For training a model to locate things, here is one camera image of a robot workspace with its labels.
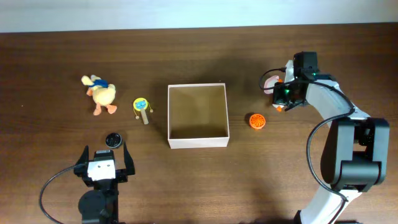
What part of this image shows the black round puck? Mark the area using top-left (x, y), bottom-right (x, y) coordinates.
top-left (105, 133), bottom-right (123, 149)

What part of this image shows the left black cable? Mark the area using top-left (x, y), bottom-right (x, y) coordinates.
top-left (39, 164), bottom-right (78, 224)

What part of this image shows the white cardboard box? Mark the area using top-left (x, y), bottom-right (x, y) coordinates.
top-left (167, 83), bottom-right (230, 149)

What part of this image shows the black cable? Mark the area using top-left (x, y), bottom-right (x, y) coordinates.
top-left (39, 164), bottom-right (78, 224)
top-left (259, 67), bottom-right (356, 203)

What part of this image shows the orange round cage ball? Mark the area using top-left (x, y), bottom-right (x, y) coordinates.
top-left (249, 113), bottom-right (266, 129)

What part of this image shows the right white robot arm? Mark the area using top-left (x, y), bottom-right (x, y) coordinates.
top-left (263, 52), bottom-right (390, 223)

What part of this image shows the white duck pink hat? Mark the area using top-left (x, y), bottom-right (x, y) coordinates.
top-left (264, 75), bottom-right (284, 112)

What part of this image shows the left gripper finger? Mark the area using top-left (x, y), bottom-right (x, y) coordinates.
top-left (123, 142), bottom-right (134, 170)
top-left (76, 146), bottom-right (89, 165)

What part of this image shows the yellow plush duck toy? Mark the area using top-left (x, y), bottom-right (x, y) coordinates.
top-left (81, 75), bottom-right (118, 116)

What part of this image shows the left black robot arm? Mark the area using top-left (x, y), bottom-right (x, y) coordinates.
top-left (73, 144), bottom-right (136, 223)

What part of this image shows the right black cable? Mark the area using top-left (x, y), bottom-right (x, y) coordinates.
top-left (259, 67), bottom-right (356, 203)

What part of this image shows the yellow rattle drum toy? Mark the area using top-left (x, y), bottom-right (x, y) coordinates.
top-left (132, 97), bottom-right (154, 124)

